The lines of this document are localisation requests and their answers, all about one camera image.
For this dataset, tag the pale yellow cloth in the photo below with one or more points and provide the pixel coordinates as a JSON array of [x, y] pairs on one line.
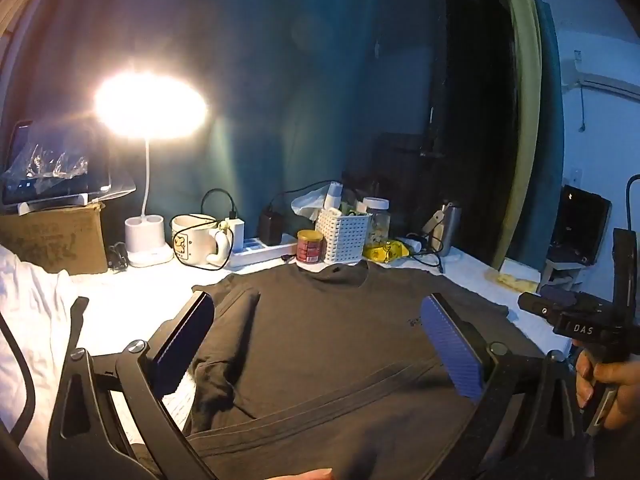
[[517, 277]]

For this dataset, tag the white plug charger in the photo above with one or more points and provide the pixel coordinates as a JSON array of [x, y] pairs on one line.
[[236, 235]]

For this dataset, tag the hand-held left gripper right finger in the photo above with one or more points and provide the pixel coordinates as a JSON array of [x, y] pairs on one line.
[[452, 347]]

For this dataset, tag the small black metal object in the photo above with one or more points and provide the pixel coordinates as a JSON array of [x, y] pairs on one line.
[[117, 257]]

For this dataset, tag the white quilted mat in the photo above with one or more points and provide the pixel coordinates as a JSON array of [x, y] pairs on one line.
[[140, 290]]

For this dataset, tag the white tube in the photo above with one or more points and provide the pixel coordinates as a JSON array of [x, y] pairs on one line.
[[334, 195]]

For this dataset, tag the white tablet stand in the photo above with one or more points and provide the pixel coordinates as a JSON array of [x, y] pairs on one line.
[[50, 204]]

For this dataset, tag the black box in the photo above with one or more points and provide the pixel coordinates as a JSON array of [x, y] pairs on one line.
[[580, 225]]

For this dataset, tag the dark grey shirt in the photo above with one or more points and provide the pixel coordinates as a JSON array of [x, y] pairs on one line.
[[325, 340]]

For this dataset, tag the black power adapter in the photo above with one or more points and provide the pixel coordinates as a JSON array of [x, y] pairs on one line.
[[270, 227]]

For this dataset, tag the white tissue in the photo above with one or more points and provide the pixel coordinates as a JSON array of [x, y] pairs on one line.
[[307, 202]]

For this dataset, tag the glass jar with white lid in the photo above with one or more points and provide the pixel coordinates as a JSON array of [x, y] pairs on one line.
[[377, 217]]

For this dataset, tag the yellow snack packet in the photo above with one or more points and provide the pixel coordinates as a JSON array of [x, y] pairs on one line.
[[387, 252]]

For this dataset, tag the white plastic basket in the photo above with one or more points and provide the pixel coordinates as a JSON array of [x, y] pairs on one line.
[[345, 240]]

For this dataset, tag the yellow-green door frame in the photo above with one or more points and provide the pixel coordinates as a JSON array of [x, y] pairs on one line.
[[525, 85]]

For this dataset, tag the cardboard box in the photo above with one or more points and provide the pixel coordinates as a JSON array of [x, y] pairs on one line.
[[50, 240]]

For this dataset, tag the grey metal bottle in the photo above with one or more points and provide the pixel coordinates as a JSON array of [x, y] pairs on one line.
[[445, 230]]

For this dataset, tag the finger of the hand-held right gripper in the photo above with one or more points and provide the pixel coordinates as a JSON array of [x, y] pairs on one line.
[[557, 294]]

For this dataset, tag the white shirt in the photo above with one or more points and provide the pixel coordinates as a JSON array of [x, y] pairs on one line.
[[35, 310]]

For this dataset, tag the white desk lamp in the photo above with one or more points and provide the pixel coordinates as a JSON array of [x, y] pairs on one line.
[[147, 247]]

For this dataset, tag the white mug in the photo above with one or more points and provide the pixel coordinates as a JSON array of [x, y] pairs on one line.
[[192, 242]]

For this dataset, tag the person's left hand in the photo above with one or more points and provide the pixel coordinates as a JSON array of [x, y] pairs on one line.
[[310, 475]]

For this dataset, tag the person's right hand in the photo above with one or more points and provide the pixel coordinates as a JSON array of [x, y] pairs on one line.
[[622, 390]]

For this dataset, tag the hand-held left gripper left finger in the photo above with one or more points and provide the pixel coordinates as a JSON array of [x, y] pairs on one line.
[[187, 342]]

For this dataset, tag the red can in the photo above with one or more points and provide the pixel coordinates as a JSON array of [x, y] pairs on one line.
[[310, 250]]

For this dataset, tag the teal curtain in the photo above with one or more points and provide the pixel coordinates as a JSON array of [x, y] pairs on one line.
[[275, 85]]

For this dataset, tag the white power strip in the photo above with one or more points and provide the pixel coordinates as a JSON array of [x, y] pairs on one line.
[[260, 250]]

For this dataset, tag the laptop in plastic bag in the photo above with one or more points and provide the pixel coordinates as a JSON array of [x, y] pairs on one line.
[[95, 160]]

